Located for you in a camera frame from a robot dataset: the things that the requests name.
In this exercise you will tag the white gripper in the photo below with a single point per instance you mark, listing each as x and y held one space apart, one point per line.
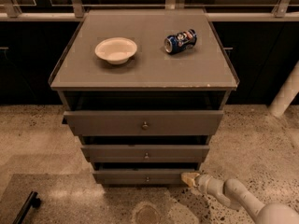
204 182

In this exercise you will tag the grey bottom drawer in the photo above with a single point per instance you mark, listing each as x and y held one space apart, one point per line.
140 177

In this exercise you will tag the grey drawer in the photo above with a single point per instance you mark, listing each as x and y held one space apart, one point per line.
140 177
137 123
144 153

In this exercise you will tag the grey middle drawer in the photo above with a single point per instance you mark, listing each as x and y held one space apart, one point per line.
144 153

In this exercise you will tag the grey drawer cabinet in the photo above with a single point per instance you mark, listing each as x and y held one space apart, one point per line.
200 78

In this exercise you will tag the grey top drawer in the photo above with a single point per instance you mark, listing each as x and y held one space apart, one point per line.
137 123

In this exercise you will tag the white pillar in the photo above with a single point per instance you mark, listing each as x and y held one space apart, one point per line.
286 94

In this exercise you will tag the blue crushed soda can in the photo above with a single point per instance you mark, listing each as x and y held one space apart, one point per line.
181 41

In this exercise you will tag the white bowl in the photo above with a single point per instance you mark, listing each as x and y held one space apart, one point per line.
116 50

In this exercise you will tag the grey metal railing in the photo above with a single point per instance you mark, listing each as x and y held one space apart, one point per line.
215 10

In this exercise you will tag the black bar handle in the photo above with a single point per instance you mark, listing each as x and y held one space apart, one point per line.
31 202

